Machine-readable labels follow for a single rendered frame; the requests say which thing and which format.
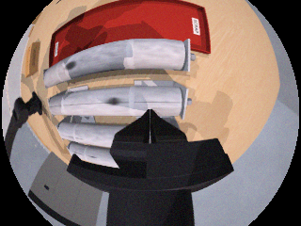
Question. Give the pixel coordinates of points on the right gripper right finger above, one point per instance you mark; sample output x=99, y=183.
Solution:
x=163, y=131

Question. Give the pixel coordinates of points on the brown cardboard box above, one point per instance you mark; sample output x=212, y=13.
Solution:
x=31, y=62

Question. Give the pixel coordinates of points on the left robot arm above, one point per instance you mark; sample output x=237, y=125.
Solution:
x=33, y=105

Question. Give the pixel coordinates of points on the red rectangular tray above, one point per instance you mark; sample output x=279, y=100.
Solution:
x=132, y=19

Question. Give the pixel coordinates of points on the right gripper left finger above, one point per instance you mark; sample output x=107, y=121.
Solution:
x=137, y=130

